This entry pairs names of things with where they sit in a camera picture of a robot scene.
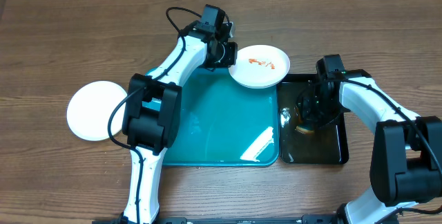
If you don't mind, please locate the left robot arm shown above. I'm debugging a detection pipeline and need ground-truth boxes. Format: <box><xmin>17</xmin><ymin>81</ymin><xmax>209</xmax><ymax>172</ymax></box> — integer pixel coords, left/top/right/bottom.
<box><xmin>116</xmin><ymin>5</ymin><xmax>238</xmax><ymax>223</ymax></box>

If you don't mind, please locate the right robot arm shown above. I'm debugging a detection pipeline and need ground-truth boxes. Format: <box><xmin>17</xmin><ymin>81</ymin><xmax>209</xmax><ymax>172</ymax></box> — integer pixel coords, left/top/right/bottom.
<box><xmin>296</xmin><ymin>55</ymin><xmax>441</xmax><ymax>224</ymax></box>

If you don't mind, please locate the teal plastic tray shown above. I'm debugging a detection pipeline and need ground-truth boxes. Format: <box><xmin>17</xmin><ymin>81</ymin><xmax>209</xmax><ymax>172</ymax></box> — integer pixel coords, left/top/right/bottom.
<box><xmin>163</xmin><ymin>68</ymin><xmax>279</xmax><ymax>167</ymax></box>

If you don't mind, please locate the green yellow sponge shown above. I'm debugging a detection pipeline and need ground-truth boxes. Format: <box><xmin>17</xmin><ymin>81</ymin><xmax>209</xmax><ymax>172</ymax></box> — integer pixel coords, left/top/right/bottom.
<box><xmin>294</xmin><ymin>106</ymin><xmax>314</xmax><ymax>135</ymax></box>

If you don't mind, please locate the white plate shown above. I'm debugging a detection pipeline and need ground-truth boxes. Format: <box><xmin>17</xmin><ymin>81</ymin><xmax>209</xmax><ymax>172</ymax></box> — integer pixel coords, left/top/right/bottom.
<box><xmin>66</xmin><ymin>81</ymin><xmax>127</xmax><ymax>141</ymax></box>
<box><xmin>229</xmin><ymin>45</ymin><xmax>290</xmax><ymax>88</ymax></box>

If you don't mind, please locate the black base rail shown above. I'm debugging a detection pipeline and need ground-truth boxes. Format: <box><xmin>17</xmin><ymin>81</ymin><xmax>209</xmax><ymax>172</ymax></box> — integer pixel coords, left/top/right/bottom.
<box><xmin>91</xmin><ymin>213</ymin><xmax>400</xmax><ymax>224</ymax></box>

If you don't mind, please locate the black plastic tray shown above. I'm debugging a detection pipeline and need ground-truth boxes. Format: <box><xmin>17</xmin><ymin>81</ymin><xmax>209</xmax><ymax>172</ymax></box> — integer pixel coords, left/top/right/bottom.
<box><xmin>277</xmin><ymin>74</ymin><xmax>349</xmax><ymax>165</ymax></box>

